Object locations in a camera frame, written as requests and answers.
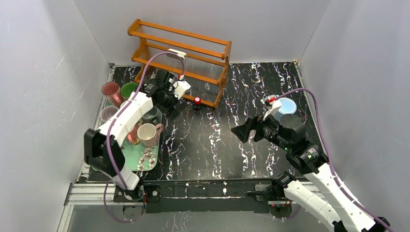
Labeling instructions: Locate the grey blue mug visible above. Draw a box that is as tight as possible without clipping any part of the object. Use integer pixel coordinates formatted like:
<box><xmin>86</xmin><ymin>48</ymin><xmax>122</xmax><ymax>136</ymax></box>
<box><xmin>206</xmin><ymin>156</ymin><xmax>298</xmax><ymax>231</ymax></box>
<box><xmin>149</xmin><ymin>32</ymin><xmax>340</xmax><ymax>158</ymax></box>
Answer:
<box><xmin>140</xmin><ymin>107</ymin><xmax>158</xmax><ymax>125</ymax></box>

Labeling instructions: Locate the pale pink faceted mug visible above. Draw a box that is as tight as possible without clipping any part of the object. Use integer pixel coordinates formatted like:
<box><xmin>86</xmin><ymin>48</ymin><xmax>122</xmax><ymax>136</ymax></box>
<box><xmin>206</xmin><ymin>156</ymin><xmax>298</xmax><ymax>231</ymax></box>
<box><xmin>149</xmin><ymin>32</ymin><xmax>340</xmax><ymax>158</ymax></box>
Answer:
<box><xmin>137</xmin><ymin>123</ymin><xmax>163</xmax><ymax>148</ymax></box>

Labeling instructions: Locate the light blue mug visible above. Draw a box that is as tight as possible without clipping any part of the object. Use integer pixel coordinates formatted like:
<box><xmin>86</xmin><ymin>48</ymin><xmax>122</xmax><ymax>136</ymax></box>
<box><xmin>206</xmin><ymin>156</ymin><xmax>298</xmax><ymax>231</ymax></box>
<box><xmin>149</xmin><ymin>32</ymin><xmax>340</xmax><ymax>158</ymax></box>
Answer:
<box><xmin>274</xmin><ymin>97</ymin><xmax>297</xmax><ymax>121</ymax></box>

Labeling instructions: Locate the green mug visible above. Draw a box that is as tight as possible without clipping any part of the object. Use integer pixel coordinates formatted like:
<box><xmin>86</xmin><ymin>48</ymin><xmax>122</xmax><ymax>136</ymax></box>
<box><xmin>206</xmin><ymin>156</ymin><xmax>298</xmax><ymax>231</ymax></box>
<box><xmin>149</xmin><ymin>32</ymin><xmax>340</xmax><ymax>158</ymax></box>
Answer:
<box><xmin>120</xmin><ymin>82</ymin><xmax>138</xmax><ymax>101</ymax></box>

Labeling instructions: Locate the pink ghost pattern mug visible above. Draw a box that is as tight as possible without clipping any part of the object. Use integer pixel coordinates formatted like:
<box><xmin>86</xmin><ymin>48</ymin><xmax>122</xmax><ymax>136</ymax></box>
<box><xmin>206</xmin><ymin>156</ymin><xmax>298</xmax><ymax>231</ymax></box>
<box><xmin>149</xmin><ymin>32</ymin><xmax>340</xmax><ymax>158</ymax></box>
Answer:
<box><xmin>101</xmin><ymin>82</ymin><xmax>124</xmax><ymax>107</ymax></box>

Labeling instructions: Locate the mauve mug white logo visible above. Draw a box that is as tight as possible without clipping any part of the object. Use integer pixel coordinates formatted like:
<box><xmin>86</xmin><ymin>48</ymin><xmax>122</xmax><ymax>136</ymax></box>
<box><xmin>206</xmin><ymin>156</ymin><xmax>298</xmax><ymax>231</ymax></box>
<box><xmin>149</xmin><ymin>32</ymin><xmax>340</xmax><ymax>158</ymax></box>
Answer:
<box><xmin>100</xmin><ymin>105</ymin><xmax>118</xmax><ymax>122</ymax></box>

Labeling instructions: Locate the small pink cup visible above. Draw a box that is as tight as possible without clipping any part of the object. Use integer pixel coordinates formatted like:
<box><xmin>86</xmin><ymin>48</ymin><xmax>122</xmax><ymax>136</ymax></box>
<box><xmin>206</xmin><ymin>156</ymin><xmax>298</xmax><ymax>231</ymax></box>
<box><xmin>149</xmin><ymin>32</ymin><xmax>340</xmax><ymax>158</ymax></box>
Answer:
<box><xmin>127</xmin><ymin>125</ymin><xmax>139</xmax><ymax>145</ymax></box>

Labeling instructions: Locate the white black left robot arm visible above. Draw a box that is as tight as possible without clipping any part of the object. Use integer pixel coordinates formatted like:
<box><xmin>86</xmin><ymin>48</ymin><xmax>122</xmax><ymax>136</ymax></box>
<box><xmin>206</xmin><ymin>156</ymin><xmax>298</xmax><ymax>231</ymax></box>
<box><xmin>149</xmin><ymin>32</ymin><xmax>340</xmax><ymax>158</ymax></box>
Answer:
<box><xmin>84</xmin><ymin>72</ymin><xmax>191</xmax><ymax>191</ymax></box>

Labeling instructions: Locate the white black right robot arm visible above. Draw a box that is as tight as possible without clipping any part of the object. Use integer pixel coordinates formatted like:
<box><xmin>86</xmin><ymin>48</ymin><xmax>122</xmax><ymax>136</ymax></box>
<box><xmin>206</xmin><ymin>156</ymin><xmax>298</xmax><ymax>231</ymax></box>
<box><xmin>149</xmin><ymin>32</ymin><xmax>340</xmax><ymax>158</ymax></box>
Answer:
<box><xmin>231</xmin><ymin>115</ymin><xmax>390</xmax><ymax>232</ymax></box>

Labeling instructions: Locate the red black button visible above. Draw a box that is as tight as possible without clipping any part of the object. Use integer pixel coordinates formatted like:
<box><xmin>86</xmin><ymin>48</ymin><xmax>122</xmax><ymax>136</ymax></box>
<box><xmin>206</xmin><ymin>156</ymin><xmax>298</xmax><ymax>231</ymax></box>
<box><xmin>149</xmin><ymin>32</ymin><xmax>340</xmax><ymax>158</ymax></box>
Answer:
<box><xmin>193</xmin><ymin>97</ymin><xmax>202</xmax><ymax>111</ymax></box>

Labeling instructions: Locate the white clip on rack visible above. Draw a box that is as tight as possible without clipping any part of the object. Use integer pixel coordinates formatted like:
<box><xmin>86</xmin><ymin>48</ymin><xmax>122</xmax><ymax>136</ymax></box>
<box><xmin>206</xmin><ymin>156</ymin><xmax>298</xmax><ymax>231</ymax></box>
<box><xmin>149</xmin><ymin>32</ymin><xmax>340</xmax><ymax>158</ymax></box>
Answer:
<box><xmin>167</xmin><ymin>48</ymin><xmax>187</xmax><ymax>61</ymax></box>

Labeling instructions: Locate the orange wooden rack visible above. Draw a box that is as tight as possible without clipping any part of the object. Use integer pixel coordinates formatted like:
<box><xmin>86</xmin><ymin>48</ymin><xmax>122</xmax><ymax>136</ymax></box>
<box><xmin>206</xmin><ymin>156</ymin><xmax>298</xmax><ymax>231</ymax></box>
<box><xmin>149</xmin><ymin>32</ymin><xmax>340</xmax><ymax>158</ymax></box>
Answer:
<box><xmin>127</xmin><ymin>19</ymin><xmax>232</xmax><ymax>108</ymax></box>

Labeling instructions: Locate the green floral tray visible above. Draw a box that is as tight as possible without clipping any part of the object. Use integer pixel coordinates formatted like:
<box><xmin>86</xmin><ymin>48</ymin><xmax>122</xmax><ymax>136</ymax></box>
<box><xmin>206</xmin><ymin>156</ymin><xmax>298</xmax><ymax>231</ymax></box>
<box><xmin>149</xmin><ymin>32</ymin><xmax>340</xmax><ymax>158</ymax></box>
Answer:
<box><xmin>90</xmin><ymin>96</ymin><xmax>162</xmax><ymax>172</ymax></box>

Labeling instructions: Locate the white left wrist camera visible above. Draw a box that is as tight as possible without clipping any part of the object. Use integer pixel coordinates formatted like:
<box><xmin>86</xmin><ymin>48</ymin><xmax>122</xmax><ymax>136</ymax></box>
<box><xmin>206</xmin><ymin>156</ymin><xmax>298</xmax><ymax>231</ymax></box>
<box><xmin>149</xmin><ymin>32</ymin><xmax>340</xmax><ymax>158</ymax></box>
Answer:
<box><xmin>172</xmin><ymin>81</ymin><xmax>191</xmax><ymax>100</ymax></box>

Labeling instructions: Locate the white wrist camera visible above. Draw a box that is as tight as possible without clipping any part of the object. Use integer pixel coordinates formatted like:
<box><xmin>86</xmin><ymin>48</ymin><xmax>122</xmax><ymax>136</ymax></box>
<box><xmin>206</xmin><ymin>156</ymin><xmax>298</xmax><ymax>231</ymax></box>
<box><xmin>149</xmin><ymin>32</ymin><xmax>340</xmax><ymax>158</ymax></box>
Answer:
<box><xmin>261</xmin><ymin>95</ymin><xmax>282</xmax><ymax>120</ymax></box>
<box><xmin>172</xmin><ymin>81</ymin><xmax>191</xmax><ymax>100</ymax></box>

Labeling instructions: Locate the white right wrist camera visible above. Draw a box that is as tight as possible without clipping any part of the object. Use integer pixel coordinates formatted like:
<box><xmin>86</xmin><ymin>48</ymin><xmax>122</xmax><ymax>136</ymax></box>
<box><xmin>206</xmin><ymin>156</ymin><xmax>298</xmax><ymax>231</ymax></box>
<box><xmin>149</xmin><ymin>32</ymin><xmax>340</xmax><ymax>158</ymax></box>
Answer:
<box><xmin>261</xmin><ymin>95</ymin><xmax>282</xmax><ymax>120</ymax></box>

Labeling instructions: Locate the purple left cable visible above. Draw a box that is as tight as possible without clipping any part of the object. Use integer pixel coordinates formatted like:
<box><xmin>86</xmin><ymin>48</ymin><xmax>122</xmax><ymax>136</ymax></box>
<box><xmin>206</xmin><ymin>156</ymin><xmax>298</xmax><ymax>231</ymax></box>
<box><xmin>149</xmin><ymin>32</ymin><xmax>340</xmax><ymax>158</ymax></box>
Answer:
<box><xmin>103</xmin><ymin>52</ymin><xmax>187</xmax><ymax>224</ymax></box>

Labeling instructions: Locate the purple cable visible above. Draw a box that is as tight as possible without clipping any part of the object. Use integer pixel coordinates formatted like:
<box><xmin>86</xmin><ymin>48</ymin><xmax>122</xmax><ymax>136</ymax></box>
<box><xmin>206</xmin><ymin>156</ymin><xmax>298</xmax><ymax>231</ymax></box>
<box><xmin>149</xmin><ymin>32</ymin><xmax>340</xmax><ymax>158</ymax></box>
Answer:
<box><xmin>275</xmin><ymin>88</ymin><xmax>395</xmax><ymax>232</ymax></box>
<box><xmin>103</xmin><ymin>52</ymin><xmax>187</xmax><ymax>224</ymax></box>

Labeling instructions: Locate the black table front rail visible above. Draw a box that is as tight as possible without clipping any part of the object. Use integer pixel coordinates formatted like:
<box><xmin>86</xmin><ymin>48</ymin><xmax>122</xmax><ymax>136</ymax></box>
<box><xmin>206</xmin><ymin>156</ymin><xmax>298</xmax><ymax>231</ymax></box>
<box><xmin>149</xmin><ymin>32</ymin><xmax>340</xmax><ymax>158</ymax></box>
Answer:
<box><xmin>143</xmin><ymin>178</ymin><xmax>274</xmax><ymax>213</ymax></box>

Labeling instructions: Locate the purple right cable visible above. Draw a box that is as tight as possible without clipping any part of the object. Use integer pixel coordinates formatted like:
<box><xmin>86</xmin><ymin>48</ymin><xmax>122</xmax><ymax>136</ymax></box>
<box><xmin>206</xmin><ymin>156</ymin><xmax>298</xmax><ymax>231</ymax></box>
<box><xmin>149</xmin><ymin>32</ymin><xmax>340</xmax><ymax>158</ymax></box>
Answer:
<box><xmin>275</xmin><ymin>88</ymin><xmax>395</xmax><ymax>232</ymax></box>

